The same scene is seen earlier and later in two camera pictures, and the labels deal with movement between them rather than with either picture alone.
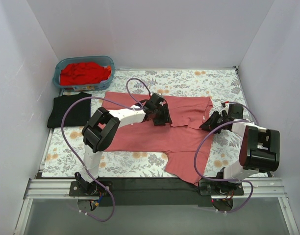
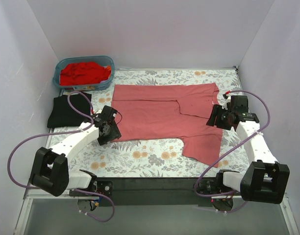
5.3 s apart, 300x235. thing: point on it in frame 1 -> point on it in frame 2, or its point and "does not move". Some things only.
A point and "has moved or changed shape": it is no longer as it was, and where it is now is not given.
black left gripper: [164, 113] -> [114, 133]
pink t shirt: [185, 142] has moved or changed shape
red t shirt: [84, 73] does not move
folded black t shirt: [78, 114] does not move
